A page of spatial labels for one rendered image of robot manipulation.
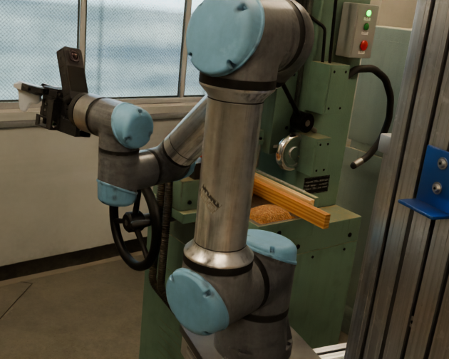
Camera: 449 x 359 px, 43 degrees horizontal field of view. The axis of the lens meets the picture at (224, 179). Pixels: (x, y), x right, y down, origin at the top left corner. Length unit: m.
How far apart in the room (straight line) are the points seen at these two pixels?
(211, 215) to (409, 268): 0.32
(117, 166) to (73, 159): 1.93
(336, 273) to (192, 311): 1.14
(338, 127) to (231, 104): 1.14
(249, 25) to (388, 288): 0.48
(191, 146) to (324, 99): 0.75
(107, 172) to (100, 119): 0.10
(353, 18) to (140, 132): 0.97
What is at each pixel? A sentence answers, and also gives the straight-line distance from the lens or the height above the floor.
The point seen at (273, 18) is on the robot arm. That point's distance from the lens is 0.84.
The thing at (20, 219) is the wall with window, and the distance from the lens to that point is 2.98.
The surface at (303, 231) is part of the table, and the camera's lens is 1.62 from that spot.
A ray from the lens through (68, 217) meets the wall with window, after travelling 3.08.
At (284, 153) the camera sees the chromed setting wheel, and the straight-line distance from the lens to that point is 1.77.
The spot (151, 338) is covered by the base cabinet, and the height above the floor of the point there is 0.29.
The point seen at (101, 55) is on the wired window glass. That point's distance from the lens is 3.03.
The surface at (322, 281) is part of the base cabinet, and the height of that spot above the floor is 0.59.
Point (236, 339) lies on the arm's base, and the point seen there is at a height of 0.86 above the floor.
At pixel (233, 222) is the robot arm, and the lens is 0.89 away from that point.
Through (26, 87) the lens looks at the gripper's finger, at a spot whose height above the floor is 1.24.
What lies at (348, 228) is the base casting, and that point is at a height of 0.77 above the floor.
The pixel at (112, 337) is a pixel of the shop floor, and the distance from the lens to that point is 2.65.
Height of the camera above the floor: 1.45
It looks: 17 degrees down
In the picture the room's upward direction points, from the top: 6 degrees clockwise
